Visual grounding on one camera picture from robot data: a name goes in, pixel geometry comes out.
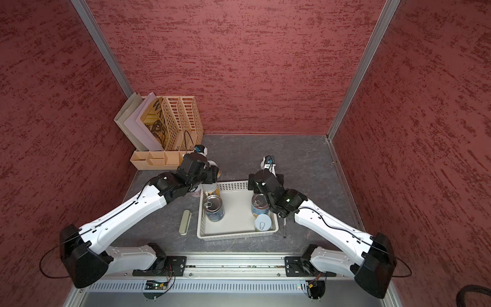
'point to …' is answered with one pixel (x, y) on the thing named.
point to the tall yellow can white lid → (211, 188)
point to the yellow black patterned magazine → (155, 119)
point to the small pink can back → (267, 162)
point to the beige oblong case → (185, 222)
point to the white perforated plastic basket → (238, 220)
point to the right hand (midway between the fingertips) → (260, 179)
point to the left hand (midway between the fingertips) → (210, 172)
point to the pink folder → (135, 123)
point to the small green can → (263, 222)
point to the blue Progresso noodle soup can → (259, 204)
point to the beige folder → (119, 122)
